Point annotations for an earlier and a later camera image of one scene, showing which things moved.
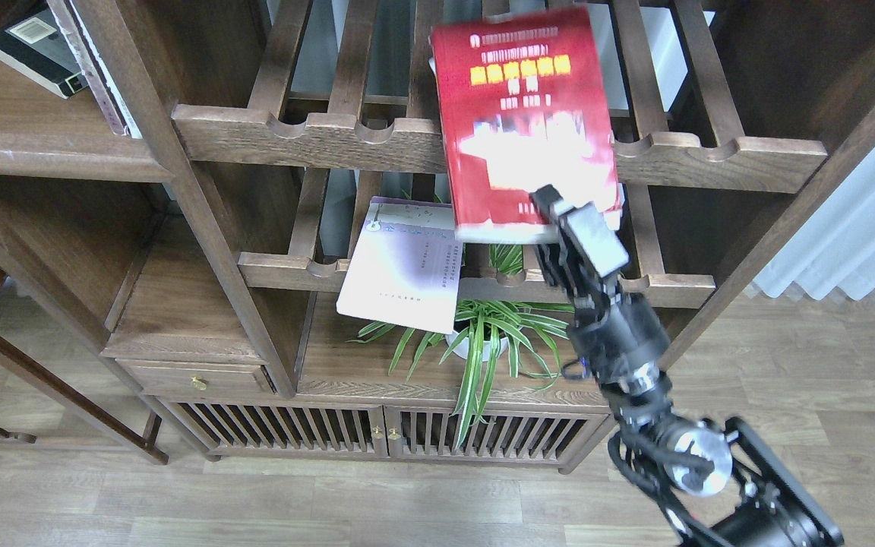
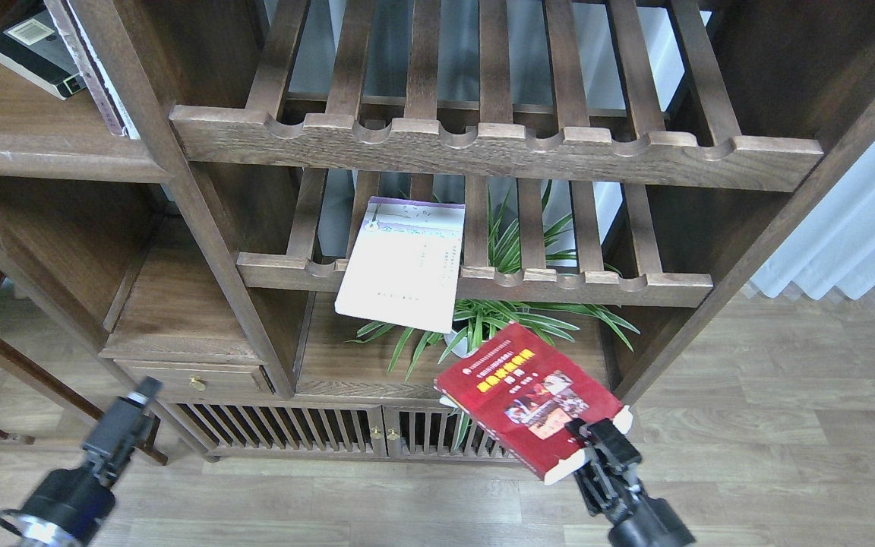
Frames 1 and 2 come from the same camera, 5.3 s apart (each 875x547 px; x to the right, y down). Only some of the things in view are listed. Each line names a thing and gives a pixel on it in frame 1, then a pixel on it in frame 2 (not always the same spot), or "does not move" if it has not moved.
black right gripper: (623, 341) → (652, 523)
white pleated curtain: (868, 235) does not move
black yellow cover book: (39, 48) does not move
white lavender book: (407, 267) does not move
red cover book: (522, 107) → (521, 394)
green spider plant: (481, 333) does not move
